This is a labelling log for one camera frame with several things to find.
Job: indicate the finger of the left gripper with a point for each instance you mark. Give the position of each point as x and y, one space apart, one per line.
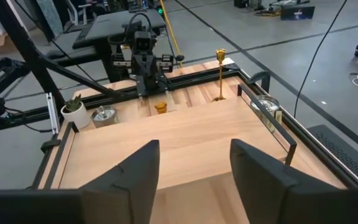
162 85
143 90

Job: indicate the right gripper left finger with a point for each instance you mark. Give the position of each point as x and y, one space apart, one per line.
129 186

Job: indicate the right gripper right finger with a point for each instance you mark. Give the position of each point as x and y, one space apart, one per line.
259 186

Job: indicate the tall brass candlestick holder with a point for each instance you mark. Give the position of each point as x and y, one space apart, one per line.
221 56

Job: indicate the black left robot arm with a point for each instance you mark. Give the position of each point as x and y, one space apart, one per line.
128 34

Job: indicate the amber ribbed glass candle holder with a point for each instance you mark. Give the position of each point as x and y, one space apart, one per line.
160 108

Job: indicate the silver candle tin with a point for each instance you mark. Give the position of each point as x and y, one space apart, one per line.
270 104
104 119

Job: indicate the succulent in white pot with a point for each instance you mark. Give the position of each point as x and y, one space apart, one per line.
78 118

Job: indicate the white office chair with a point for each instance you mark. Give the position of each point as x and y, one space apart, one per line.
84 7

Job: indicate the black equipment case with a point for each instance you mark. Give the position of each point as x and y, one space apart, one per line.
297 12

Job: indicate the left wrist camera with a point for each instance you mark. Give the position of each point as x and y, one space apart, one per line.
142 42

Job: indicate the black aluminium rig frame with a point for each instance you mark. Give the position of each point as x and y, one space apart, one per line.
204 77

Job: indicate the white metal bracket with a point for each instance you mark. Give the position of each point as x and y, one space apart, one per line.
52 115

